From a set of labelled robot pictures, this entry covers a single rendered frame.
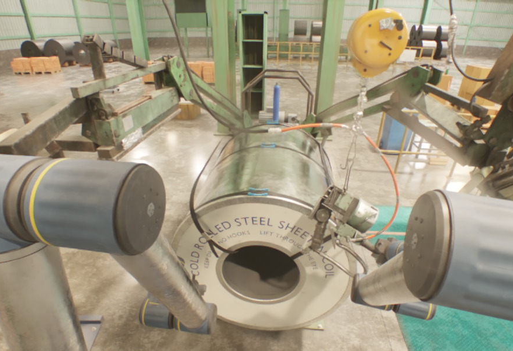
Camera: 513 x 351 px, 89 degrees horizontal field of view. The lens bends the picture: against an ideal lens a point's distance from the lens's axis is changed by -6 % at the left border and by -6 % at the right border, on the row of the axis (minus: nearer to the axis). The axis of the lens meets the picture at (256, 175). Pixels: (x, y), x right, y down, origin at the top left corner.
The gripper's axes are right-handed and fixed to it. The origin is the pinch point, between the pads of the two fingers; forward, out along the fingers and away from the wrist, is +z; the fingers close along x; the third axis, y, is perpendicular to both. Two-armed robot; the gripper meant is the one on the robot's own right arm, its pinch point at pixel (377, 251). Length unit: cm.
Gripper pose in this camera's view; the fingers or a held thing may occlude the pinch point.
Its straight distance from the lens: 147.1
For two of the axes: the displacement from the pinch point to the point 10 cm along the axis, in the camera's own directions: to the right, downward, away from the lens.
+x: 5.2, -8.3, 2.1
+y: 8.5, 5.2, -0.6
